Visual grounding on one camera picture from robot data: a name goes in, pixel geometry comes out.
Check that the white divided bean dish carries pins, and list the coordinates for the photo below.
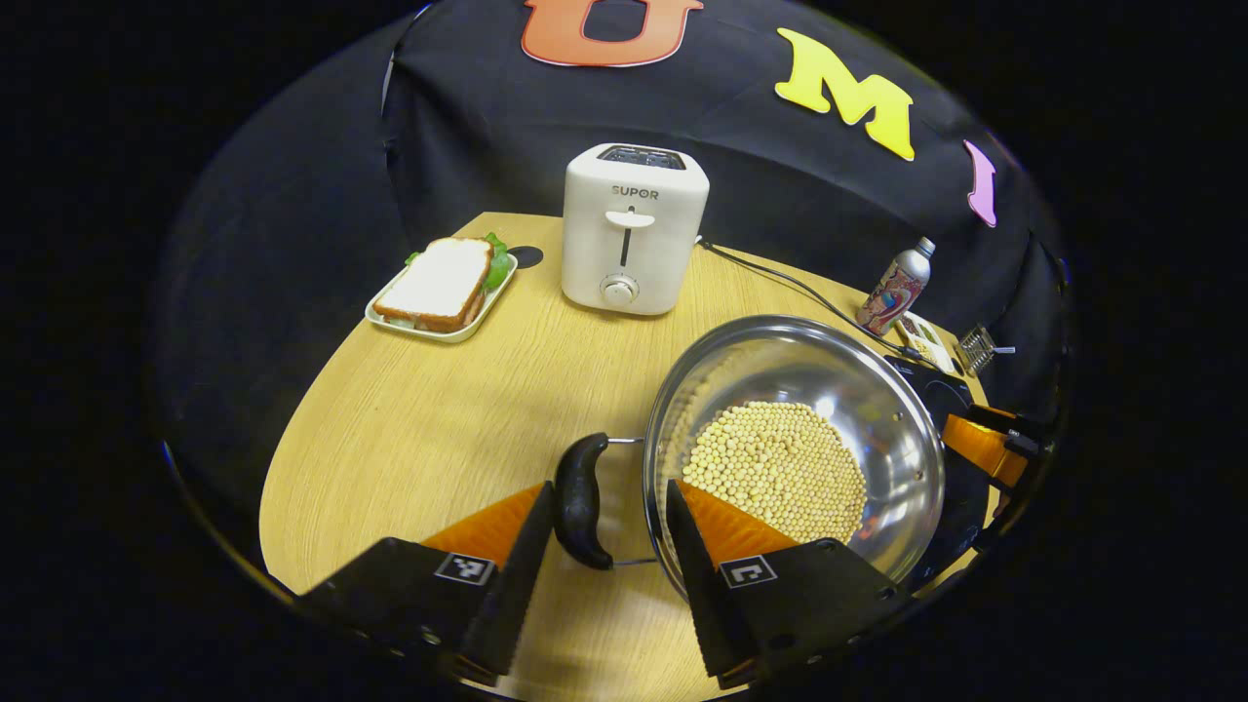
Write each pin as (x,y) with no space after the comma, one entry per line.
(926,341)

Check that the stainless steel pot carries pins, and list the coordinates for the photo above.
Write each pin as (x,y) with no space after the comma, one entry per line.
(780,361)

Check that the silver printed drink bottle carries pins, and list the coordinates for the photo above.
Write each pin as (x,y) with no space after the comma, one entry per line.
(892,292)

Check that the black induction cooktop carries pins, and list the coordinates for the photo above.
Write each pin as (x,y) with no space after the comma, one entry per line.
(941,395)

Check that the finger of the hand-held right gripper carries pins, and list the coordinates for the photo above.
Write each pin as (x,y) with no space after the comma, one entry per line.
(985,448)

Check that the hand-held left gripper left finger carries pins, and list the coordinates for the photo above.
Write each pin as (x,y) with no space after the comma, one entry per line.
(517,585)

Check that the pale green sandwich plate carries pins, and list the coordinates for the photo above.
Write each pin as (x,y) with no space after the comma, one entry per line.
(483,317)

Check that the black table grommet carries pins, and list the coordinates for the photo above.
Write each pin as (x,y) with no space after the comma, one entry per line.
(526,257)

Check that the pile of yellow soybeans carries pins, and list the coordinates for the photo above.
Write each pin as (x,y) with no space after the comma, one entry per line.
(780,468)

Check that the sandwich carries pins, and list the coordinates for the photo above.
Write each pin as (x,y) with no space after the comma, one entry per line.
(439,283)

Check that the white toaster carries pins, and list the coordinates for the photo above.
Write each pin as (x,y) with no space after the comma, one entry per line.
(634,244)

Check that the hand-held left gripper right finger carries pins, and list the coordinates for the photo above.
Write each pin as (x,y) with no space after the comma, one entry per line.
(704,595)

